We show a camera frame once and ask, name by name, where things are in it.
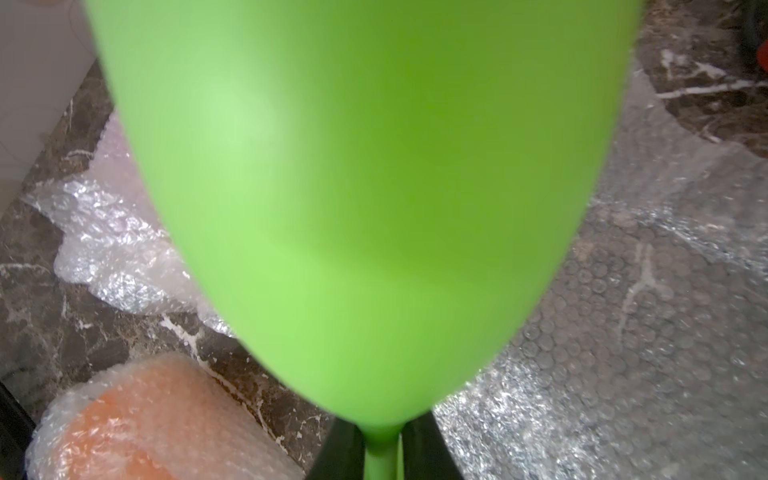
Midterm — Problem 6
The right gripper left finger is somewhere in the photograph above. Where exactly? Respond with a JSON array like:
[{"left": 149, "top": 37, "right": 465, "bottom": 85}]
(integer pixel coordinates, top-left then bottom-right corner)
[{"left": 304, "top": 418, "right": 366, "bottom": 480}]

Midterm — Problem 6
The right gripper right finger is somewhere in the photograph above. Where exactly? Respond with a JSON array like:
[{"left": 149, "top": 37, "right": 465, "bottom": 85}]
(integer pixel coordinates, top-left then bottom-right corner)
[{"left": 401, "top": 411, "right": 464, "bottom": 480}]

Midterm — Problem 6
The clear bubble wrap sheet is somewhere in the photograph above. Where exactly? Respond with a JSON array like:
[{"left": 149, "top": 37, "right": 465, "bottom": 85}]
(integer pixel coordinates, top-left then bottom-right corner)
[{"left": 436, "top": 63, "right": 767, "bottom": 479}]

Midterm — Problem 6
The green wine glass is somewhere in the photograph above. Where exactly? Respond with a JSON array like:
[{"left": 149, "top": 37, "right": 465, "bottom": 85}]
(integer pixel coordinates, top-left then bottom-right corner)
[{"left": 84, "top": 1, "right": 643, "bottom": 479}]

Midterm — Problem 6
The orange bubble wrapped glass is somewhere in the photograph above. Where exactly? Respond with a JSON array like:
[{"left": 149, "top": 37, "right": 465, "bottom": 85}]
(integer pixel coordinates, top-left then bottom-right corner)
[{"left": 26, "top": 354, "right": 304, "bottom": 479}]

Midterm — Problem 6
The pink bubble wrapped glass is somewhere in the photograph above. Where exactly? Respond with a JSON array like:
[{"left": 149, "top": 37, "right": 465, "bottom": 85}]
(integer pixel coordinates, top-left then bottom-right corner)
[{"left": 23, "top": 113, "right": 234, "bottom": 337}]

